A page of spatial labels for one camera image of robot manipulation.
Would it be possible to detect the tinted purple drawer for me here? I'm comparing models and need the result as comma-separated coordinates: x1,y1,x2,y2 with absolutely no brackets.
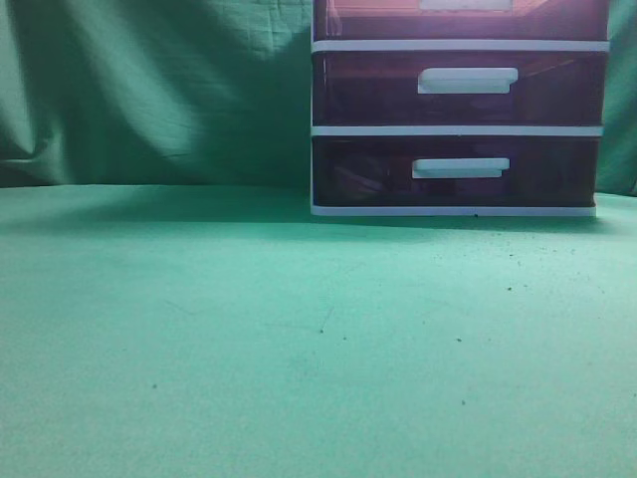
313,0,610,41
313,135,599,207
313,51,607,126

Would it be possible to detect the green cloth table cover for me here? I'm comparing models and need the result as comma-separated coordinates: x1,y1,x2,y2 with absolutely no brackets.
1,186,636,477

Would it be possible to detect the green cloth backdrop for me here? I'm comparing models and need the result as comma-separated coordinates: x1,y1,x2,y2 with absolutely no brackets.
0,0,637,196

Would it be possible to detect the white plastic drawer cabinet frame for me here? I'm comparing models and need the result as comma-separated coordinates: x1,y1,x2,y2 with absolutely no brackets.
311,2,610,216

